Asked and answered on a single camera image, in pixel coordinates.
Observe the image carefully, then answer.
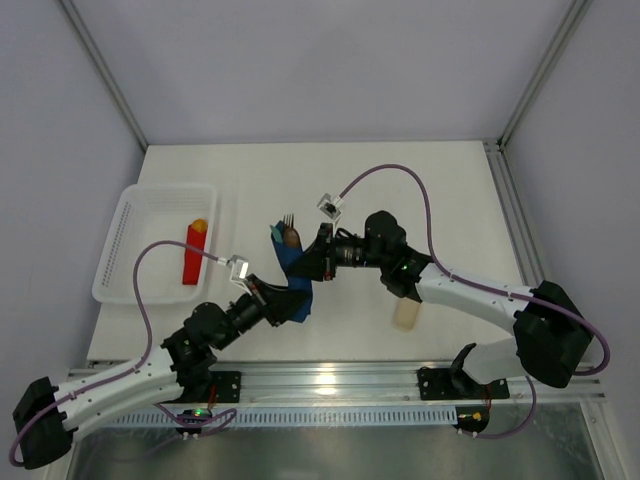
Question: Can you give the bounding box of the blue paper napkin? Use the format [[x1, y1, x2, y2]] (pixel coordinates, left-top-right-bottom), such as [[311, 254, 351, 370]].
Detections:
[[271, 237, 313, 323]]

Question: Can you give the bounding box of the brown wooden spoon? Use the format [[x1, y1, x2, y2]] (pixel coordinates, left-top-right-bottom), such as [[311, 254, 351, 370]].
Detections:
[[283, 226, 301, 249]]

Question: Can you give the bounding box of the teal plastic knife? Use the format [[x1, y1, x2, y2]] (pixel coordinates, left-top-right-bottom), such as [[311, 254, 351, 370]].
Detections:
[[270, 225, 283, 244]]

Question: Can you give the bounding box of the gold fork green handle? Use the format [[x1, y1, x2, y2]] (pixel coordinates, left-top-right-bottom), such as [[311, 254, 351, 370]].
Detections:
[[282, 213, 295, 232]]

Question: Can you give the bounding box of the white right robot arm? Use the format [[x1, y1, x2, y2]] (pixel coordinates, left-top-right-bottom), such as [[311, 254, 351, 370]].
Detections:
[[285, 211, 594, 398]]

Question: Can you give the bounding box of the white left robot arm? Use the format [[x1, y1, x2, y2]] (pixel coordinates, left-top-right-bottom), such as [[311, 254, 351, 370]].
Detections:
[[9, 275, 313, 470]]

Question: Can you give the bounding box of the beige cutlery tray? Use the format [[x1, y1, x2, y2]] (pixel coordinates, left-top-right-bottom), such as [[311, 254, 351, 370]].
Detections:
[[392, 298, 421, 332]]

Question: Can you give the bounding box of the red bottle orange cap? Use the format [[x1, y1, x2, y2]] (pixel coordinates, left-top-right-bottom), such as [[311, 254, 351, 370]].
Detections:
[[182, 218, 208, 286]]

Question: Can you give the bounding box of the white plastic basket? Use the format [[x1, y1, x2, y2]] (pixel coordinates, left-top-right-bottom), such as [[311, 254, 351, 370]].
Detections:
[[92, 183, 217, 305]]

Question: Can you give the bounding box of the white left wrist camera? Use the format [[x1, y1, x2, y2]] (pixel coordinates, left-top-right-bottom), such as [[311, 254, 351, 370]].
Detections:
[[217, 255, 249, 285]]

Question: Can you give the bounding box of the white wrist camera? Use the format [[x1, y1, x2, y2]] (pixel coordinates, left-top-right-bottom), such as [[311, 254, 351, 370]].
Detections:
[[217, 255, 249, 285], [317, 193, 344, 224]]

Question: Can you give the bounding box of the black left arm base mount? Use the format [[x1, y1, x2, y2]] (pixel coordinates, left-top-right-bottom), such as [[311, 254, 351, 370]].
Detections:
[[171, 370, 242, 404]]

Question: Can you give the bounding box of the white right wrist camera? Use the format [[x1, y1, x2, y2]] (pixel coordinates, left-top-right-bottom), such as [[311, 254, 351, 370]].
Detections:
[[317, 193, 344, 224]]

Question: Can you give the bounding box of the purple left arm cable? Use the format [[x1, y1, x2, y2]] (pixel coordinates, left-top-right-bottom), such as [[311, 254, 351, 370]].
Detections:
[[8, 240, 239, 468]]

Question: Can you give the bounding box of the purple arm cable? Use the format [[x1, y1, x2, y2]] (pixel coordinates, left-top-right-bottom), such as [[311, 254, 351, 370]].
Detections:
[[8, 240, 239, 468], [337, 163, 611, 439]]

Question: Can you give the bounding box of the aluminium table edge rail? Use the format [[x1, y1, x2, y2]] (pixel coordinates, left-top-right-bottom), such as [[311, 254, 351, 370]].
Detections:
[[67, 359, 607, 410]]

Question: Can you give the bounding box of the aluminium side rail right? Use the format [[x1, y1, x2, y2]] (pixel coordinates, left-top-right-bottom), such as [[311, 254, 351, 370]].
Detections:
[[483, 139, 551, 286]]

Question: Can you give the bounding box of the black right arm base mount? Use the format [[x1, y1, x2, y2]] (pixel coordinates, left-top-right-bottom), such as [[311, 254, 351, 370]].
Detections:
[[416, 367, 510, 401]]

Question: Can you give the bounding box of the white slotted cable duct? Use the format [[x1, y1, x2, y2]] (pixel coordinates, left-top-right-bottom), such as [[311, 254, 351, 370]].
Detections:
[[109, 404, 459, 429]]

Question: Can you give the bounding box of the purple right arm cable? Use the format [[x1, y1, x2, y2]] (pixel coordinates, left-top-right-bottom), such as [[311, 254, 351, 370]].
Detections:
[[337, 163, 611, 439]]

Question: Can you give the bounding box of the aluminium frame post right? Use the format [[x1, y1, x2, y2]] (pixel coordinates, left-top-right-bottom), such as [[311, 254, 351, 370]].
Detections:
[[497, 0, 593, 151]]

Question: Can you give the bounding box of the aluminium frame post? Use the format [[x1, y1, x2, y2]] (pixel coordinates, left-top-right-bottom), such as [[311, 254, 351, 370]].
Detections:
[[56, 0, 149, 152], [497, 0, 593, 151]]

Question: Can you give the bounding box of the aluminium frame post left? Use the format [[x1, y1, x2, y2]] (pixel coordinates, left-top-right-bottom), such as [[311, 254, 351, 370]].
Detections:
[[56, 0, 149, 152]]

